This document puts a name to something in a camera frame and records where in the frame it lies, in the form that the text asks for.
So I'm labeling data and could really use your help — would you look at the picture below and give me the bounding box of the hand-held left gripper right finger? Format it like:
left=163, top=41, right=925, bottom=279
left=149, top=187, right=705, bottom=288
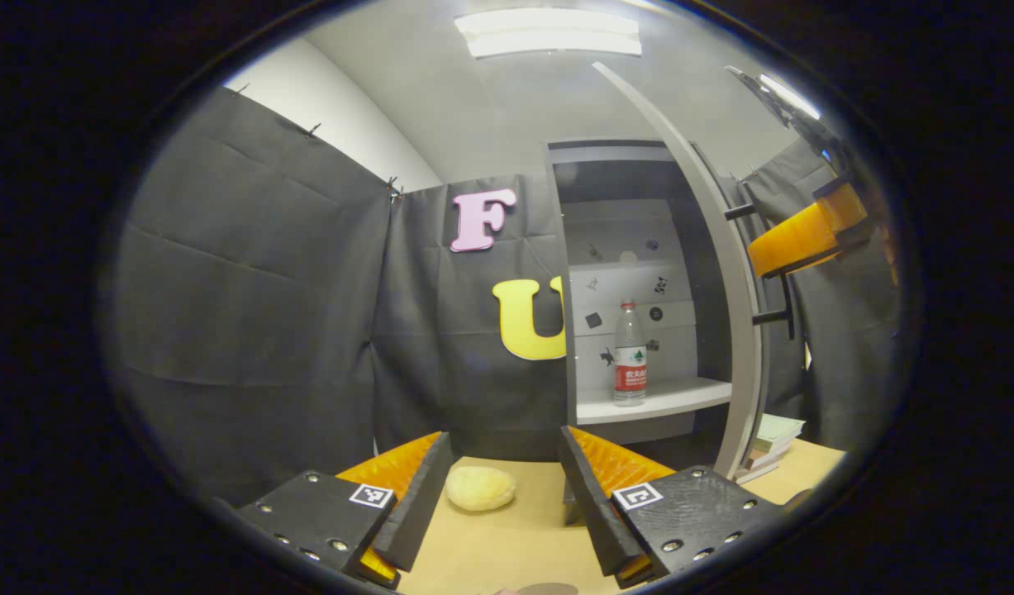
left=556, top=425, right=784, bottom=591

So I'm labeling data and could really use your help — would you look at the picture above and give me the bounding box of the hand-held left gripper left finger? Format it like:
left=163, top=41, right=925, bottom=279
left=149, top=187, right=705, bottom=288
left=236, top=430, right=455, bottom=592

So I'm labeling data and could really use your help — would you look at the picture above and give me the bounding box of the clear plastic bottle red label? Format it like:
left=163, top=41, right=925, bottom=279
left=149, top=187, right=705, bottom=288
left=612, top=299, right=649, bottom=407

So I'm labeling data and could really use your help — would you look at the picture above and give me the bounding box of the white cabinet shelf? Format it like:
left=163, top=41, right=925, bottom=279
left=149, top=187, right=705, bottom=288
left=574, top=377, right=733, bottom=426

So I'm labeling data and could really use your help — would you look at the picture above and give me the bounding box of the grey cabinet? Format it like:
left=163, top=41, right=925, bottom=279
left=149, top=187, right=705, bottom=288
left=544, top=139, right=774, bottom=465

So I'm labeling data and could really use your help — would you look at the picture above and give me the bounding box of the long ceiling light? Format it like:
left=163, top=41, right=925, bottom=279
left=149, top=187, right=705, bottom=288
left=759, top=73, right=821, bottom=121
left=455, top=8, right=642, bottom=59

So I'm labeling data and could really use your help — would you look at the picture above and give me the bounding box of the pale yellow potato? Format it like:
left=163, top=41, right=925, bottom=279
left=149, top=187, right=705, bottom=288
left=445, top=465, right=517, bottom=512

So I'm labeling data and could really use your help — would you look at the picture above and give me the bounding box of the thin brown cover book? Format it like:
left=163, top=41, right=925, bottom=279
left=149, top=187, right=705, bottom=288
left=743, top=447, right=795, bottom=475
left=733, top=462, right=784, bottom=487

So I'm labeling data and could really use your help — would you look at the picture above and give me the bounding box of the green cover book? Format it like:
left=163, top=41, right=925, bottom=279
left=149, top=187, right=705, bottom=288
left=755, top=413, right=807, bottom=455

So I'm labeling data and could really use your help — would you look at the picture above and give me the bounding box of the black backdrop cloth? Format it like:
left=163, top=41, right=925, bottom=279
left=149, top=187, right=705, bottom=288
left=110, top=87, right=904, bottom=507

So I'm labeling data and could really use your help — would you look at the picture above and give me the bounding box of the black door handle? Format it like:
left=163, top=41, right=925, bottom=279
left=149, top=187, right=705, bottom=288
left=724, top=202, right=797, bottom=341

